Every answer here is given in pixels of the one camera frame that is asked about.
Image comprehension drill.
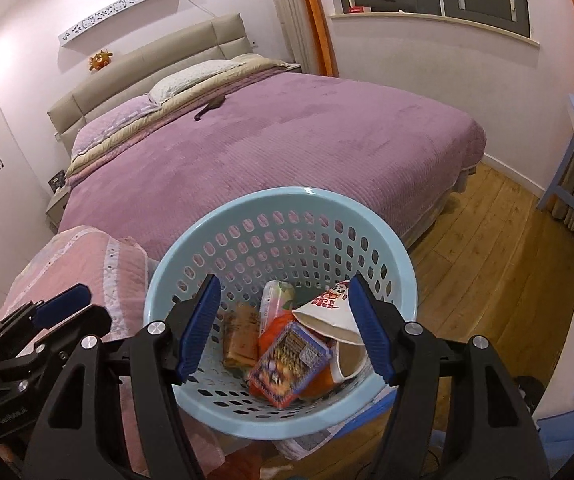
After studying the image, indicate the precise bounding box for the grey nightstand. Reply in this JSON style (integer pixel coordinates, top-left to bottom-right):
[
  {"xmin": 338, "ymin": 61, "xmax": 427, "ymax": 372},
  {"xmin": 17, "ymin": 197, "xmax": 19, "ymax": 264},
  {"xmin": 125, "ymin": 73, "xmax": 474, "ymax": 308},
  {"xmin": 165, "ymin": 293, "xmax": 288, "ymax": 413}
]
[{"xmin": 44, "ymin": 185, "xmax": 72, "ymax": 233}]

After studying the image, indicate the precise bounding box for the pale sheer curtain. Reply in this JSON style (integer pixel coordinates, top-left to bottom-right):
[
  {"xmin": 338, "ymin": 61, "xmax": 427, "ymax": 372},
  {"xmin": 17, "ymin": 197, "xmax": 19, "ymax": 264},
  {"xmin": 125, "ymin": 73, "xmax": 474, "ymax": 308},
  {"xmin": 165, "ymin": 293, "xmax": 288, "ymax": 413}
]
[{"xmin": 264, "ymin": 0, "xmax": 318, "ymax": 73}]

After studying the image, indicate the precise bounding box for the dark brown stick object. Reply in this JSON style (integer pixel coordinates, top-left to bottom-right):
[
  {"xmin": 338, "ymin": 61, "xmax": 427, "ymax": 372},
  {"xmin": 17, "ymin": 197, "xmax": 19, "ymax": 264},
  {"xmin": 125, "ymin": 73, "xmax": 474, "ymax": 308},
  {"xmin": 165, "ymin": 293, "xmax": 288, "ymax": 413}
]
[{"xmin": 193, "ymin": 95, "xmax": 228, "ymax": 122}]

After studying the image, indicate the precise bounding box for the bed with purple cover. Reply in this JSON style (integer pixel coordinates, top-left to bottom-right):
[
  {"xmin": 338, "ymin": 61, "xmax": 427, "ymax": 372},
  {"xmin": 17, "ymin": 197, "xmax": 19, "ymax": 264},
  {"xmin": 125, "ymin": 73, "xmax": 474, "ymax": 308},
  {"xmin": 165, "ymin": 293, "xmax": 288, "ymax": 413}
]
[{"xmin": 57, "ymin": 71, "xmax": 488, "ymax": 266}]

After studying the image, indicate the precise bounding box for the beige padded headboard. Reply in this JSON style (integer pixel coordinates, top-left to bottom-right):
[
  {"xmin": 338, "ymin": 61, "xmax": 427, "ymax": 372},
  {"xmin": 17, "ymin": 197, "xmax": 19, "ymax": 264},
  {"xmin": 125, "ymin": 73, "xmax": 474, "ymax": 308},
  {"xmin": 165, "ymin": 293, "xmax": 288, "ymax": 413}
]
[{"xmin": 47, "ymin": 14, "xmax": 260, "ymax": 153}]

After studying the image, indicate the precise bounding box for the orange plastic packet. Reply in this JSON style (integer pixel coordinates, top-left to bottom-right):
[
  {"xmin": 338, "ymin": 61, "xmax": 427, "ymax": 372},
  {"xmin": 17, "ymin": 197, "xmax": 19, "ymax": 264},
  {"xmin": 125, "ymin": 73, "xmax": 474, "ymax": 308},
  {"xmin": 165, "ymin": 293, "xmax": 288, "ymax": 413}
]
[{"xmin": 247, "ymin": 310, "xmax": 348, "ymax": 401}]

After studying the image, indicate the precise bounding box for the white paper carton red print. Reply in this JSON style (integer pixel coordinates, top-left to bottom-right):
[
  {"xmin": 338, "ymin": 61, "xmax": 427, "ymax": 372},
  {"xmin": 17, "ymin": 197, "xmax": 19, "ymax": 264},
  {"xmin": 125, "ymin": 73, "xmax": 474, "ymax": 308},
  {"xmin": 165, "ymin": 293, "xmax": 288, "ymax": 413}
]
[{"xmin": 292, "ymin": 282, "xmax": 368, "ymax": 391}]

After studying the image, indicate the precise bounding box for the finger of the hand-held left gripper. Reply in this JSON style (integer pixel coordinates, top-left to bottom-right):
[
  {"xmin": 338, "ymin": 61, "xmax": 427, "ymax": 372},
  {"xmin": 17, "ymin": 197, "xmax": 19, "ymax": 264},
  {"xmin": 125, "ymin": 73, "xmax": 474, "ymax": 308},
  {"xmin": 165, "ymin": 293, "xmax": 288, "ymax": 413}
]
[
  {"xmin": 0, "ymin": 283, "xmax": 92, "ymax": 348},
  {"xmin": 37, "ymin": 305, "xmax": 112, "ymax": 362}
]

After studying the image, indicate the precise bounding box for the white window sill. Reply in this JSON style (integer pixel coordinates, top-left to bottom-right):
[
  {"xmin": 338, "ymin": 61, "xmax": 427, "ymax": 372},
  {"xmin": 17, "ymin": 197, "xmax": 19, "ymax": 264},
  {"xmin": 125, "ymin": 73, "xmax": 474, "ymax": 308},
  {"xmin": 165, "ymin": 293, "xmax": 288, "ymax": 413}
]
[{"xmin": 330, "ymin": 10, "xmax": 540, "ymax": 51}]

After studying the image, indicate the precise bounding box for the white patterned wall shelf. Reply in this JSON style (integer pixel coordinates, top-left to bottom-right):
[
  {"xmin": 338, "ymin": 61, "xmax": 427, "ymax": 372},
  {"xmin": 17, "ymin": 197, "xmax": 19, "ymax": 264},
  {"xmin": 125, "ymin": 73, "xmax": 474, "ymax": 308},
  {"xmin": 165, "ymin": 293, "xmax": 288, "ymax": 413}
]
[{"xmin": 58, "ymin": 0, "xmax": 184, "ymax": 48}]

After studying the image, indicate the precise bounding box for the light blue plastic basket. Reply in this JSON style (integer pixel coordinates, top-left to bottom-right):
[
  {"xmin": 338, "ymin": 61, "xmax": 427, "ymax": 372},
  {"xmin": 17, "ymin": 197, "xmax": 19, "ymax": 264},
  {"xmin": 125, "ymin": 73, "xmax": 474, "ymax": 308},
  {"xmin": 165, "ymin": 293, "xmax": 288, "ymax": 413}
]
[{"xmin": 142, "ymin": 186, "xmax": 418, "ymax": 442}]

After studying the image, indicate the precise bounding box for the orange plush toy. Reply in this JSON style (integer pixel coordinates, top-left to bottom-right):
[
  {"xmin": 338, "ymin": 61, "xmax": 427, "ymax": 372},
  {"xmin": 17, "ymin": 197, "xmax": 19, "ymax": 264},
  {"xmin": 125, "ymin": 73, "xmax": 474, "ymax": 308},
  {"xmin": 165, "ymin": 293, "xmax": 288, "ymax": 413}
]
[{"xmin": 89, "ymin": 49, "xmax": 114, "ymax": 72}]

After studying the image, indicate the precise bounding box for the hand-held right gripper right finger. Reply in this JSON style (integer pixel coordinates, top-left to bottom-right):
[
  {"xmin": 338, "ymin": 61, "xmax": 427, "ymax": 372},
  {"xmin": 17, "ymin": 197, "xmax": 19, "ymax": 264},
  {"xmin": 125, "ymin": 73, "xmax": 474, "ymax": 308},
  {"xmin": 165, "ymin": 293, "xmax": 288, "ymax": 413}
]
[{"xmin": 348, "ymin": 273, "xmax": 550, "ymax": 480}]

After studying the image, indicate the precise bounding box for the pink pillow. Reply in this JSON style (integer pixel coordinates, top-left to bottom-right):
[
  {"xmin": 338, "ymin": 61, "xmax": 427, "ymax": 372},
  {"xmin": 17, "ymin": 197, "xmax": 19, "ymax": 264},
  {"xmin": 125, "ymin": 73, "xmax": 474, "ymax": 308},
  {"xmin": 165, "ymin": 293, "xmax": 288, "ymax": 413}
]
[{"xmin": 69, "ymin": 95, "xmax": 160, "ymax": 161}]

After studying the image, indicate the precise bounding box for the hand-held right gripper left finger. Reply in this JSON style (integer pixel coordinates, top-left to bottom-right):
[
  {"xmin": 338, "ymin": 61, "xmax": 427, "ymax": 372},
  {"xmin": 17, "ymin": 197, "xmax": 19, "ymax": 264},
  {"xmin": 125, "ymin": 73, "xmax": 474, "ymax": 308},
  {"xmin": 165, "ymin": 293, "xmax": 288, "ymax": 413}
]
[{"xmin": 22, "ymin": 273, "xmax": 222, "ymax": 480}]

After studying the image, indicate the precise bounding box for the brown paper packet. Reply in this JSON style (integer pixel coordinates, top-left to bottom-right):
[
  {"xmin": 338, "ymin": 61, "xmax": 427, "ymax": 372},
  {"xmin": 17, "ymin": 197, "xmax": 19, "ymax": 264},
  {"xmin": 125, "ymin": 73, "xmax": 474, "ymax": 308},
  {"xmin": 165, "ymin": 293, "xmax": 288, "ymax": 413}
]
[{"xmin": 223, "ymin": 302, "xmax": 262, "ymax": 368}]

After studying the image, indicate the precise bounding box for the beige quilt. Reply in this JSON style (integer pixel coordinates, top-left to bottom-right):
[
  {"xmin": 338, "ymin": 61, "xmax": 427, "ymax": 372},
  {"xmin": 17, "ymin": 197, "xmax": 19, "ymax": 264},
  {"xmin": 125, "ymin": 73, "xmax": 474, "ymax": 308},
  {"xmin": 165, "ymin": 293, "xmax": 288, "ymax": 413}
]
[{"xmin": 64, "ymin": 52, "xmax": 300, "ymax": 181}]

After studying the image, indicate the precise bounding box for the black shoe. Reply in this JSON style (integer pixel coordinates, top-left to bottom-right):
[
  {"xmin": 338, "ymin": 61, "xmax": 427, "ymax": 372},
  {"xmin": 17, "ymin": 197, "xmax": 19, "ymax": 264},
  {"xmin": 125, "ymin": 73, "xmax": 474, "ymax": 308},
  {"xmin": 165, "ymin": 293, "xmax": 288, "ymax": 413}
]
[{"xmin": 514, "ymin": 375, "xmax": 550, "ymax": 413}]

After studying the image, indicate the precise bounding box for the white pillow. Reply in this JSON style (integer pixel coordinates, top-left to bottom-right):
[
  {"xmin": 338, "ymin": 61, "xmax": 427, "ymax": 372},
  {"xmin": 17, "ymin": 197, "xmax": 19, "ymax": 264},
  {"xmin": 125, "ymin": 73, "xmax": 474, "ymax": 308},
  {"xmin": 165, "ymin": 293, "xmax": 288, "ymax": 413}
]
[{"xmin": 148, "ymin": 59, "xmax": 243, "ymax": 103}]

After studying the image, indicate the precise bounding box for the colourful snack packet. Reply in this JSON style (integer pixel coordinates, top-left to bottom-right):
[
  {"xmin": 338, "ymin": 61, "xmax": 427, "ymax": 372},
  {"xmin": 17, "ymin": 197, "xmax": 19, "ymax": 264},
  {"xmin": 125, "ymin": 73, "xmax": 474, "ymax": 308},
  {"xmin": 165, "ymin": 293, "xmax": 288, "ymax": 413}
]
[{"xmin": 247, "ymin": 321, "xmax": 333, "ymax": 407}]

